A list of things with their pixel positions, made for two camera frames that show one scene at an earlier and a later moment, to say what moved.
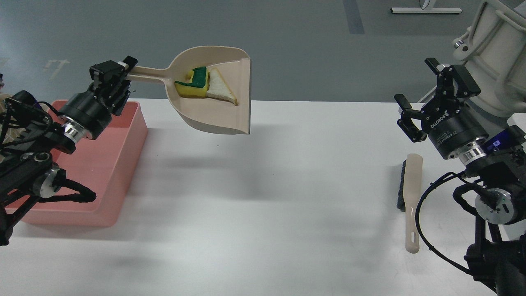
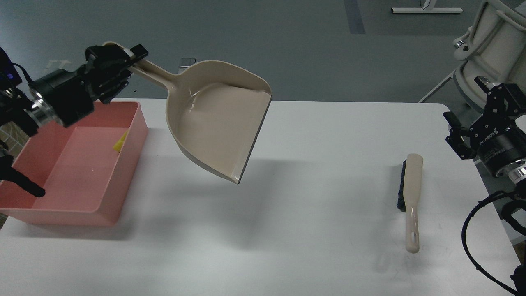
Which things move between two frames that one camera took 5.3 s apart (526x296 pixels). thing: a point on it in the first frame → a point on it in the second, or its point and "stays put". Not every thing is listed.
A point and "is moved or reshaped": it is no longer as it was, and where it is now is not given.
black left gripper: x=92 y=108 → x=70 y=95
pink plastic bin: x=104 y=165 stays put
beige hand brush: x=408 y=196 stays put
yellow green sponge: x=197 y=86 → x=118 y=145
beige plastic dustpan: x=208 y=114 is moved or reshaped
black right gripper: x=449 y=130 → x=499 y=138
